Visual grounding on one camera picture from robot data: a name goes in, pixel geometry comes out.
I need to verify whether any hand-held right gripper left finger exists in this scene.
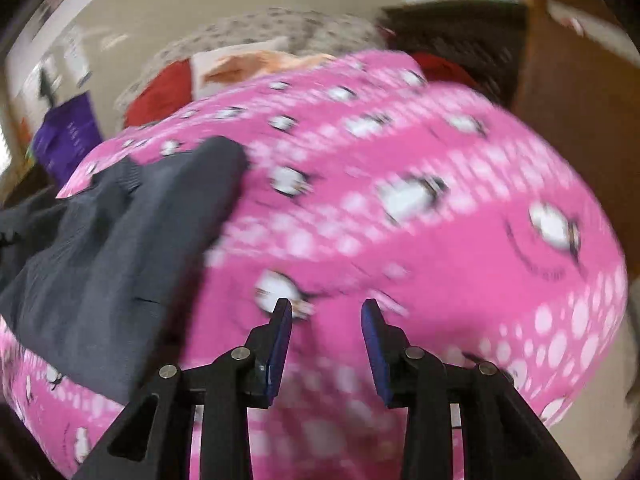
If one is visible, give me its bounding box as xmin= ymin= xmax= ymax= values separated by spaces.
xmin=72 ymin=298 xmax=294 ymax=480

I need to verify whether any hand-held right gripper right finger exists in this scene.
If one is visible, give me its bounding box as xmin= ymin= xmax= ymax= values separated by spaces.
xmin=361 ymin=298 xmax=581 ymax=480

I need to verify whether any grey pinstriped suit jacket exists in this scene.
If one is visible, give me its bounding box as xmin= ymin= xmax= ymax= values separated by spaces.
xmin=0 ymin=135 xmax=251 ymax=406

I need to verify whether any pink penguin print blanket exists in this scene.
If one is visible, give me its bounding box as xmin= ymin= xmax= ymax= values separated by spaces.
xmin=0 ymin=50 xmax=629 ymax=480

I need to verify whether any red pillow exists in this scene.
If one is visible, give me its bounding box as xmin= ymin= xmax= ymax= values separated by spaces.
xmin=125 ymin=58 xmax=194 ymax=128

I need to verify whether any white and peach fringed cloth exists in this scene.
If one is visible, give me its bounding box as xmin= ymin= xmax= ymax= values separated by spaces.
xmin=192 ymin=37 xmax=337 ymax=92

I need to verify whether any red cloth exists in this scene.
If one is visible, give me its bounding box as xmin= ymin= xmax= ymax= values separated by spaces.
xmin=412 ymin=52 xmax=482 ymax=89

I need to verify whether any purple tote bag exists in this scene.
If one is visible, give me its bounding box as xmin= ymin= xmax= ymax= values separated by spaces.
xmin=32 ymin=94 xmax=104 ymax=187

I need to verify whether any floral grey pillow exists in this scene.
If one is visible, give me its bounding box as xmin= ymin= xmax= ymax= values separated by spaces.
xmin=115 ymin=7 xmax=387 ymax=111

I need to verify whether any dark carved wooden headboard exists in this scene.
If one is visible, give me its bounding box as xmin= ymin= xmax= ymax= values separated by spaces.
xmin=377 ymin=0 xmax=531 ymax=111

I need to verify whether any black hanging garment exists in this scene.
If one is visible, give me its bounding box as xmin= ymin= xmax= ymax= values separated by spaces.
xmin=39 ymin=67 xmax=57 ymax=109

